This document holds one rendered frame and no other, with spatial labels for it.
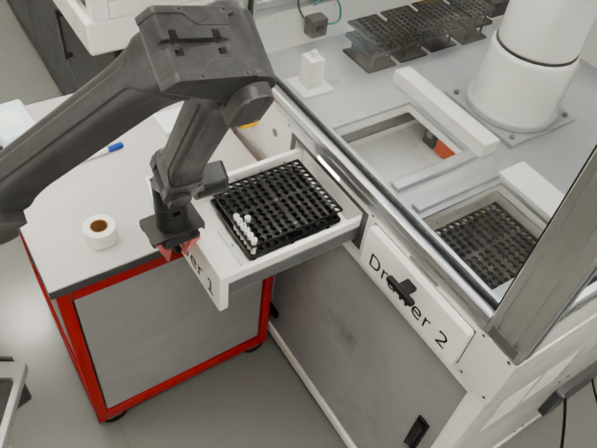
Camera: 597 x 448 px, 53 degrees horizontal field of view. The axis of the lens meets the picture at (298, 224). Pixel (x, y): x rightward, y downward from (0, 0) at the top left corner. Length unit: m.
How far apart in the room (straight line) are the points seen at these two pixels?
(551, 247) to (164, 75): 0.60
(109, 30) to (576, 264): 1.38
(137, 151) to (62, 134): 0.94
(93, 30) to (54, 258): 0.71
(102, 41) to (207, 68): 1.30
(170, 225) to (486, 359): 0.60
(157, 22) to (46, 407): 1.63
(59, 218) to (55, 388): 0.78
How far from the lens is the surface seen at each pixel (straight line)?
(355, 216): 1.30
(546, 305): 0.97
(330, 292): 1.53
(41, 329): 2.21
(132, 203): 1.45
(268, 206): 1.25
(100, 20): 1.82
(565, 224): 0.89
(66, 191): 1.51
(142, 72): 0.57
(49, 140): 0.66
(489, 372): 1.14
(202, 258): 1.14
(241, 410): 1.98
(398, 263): 1.17
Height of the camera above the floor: 1.80
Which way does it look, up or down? 48 degrees down
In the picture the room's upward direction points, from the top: 9 degrees clockwise
